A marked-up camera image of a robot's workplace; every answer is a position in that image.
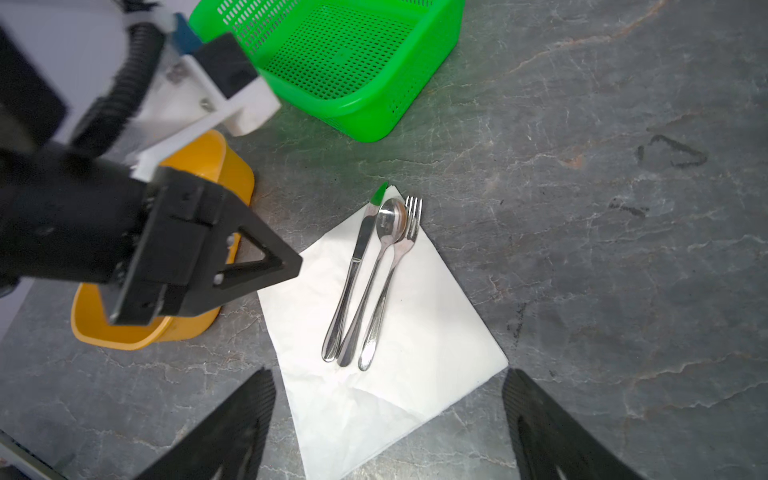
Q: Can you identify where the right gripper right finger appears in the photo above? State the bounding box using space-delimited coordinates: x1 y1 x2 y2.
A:
502 368 640 479

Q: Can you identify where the green plastic basket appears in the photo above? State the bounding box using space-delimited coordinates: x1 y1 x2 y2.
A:
189 0 465 143

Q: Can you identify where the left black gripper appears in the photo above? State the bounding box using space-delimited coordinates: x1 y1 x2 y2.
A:
1 143 302 326

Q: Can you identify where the yellow plastic tray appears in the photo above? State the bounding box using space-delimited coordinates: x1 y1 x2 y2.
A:
70 129 257 352

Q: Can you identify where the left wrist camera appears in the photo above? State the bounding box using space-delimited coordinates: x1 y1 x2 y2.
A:
119 32 283 181

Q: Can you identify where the black hair tie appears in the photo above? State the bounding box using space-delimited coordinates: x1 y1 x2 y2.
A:
634 133 709 169

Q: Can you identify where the silver fork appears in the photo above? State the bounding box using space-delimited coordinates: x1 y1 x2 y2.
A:
358 196 423 371

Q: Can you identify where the silver spoon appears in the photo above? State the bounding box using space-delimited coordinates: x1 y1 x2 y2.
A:
337 197 407 367

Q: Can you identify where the white paper napkin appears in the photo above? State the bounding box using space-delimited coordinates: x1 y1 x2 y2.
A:
259 211 508 479

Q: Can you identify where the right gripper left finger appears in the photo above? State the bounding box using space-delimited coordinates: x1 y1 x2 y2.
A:
138 368 276 479

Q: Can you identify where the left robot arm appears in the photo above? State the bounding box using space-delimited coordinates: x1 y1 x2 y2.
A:
1 1 302 326

